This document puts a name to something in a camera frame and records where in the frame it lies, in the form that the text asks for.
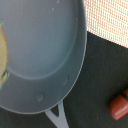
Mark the black tablecloth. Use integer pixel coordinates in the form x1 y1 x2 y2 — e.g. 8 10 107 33
0 33 128 128

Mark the reddish brown toy sausage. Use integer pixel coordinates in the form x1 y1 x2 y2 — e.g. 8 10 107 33
109 89 128 120

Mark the grey toy frying pan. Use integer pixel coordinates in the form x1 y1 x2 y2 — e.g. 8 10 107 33
0 0 87 128

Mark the beige woven placemat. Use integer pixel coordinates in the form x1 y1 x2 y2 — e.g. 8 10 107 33
84 0 128 48

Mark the teal padded gripper finger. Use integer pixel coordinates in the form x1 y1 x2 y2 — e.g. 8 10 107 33
0 23 9 89

